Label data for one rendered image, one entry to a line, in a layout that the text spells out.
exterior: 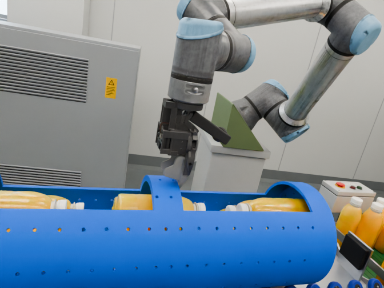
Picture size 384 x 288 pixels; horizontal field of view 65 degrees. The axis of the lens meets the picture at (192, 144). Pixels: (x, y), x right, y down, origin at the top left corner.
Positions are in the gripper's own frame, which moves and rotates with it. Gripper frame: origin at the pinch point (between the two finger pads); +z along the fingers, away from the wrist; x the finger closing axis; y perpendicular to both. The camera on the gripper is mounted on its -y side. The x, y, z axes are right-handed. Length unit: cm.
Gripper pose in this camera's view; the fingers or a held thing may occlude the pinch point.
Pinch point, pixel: (182, 183)
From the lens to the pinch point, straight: 73.1
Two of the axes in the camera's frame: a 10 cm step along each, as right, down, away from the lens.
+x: 2.6, 3.5, -9.0
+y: -9.5, -0.8, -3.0
